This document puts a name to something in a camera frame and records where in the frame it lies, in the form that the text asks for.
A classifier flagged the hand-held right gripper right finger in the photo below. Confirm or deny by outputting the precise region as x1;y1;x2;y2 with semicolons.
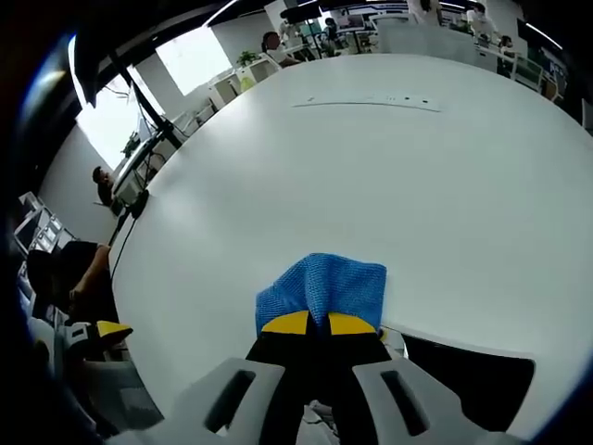
323;311;511;445

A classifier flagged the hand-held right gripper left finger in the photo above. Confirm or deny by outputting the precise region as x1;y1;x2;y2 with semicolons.
166;309;322;445

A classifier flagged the blue cleaning cloth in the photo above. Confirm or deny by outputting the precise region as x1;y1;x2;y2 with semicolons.
255;252;388;342

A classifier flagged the white storage shelf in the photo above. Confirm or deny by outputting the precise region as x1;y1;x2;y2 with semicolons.
12;191;76;255

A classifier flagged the small monitor on stand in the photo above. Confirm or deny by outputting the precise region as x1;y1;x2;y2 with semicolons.
135;115;155;146

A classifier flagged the black stand pole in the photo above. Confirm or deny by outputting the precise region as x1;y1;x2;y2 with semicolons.
109;54;183;150

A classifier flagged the black hanging screen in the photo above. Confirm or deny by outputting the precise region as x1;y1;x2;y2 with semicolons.
72;25;120;109

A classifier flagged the white table socket plate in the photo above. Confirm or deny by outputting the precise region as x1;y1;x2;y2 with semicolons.
290;89;442;113

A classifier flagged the curved ceiling light strip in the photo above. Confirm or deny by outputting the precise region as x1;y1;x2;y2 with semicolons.
203;0;243;27

